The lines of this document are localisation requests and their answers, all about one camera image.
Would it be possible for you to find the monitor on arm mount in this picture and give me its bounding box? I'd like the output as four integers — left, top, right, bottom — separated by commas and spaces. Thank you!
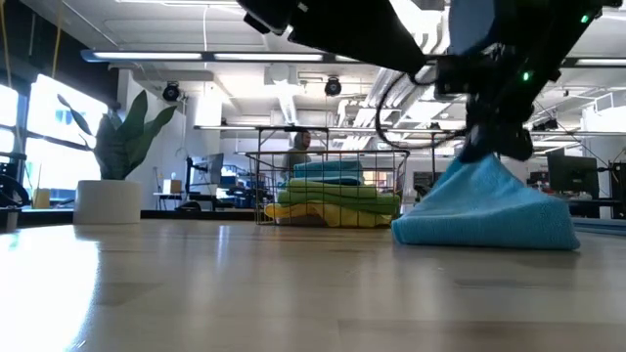
188, 153, 225, 195

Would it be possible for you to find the wire mesh basket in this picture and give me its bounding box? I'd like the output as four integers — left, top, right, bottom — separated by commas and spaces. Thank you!
244, 149, 411, 229

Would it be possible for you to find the yellow microfiber towel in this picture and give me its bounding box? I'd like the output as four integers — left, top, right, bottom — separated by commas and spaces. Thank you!
263, 201, 393, 229

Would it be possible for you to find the person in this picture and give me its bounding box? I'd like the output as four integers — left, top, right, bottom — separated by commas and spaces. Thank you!
281, 129, 314, 183

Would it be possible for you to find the snake plant in white pot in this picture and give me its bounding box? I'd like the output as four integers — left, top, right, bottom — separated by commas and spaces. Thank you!
57, 89, 178, 226

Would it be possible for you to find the black overhead beam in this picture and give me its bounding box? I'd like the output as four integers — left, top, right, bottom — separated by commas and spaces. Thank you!
80, 48, 626, 67

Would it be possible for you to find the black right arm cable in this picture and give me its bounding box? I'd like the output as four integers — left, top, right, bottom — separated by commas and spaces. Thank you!
374, 67, 469, 152

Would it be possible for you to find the black computer monitor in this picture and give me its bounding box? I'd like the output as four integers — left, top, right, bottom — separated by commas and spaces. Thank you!
547, 154, 601, 199

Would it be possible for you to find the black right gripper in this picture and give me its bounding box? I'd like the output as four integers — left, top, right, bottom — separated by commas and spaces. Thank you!
433, 43, 563, 165

